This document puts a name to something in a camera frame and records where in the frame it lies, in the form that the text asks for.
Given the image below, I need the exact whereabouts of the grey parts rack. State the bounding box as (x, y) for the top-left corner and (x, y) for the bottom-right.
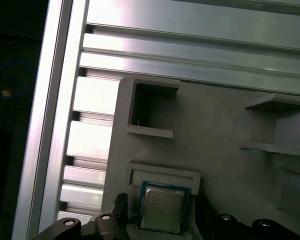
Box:
(99, 76), (300, 240)

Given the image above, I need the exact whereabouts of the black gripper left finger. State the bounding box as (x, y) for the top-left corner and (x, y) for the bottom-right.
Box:
(36, 191), (130, 240)

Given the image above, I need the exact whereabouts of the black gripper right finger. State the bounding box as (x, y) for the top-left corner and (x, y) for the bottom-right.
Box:
(194, 191), (300, 240)

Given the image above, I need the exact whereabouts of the silver CPU chip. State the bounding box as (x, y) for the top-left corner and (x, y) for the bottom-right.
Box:
(139, 180), (191, 236)

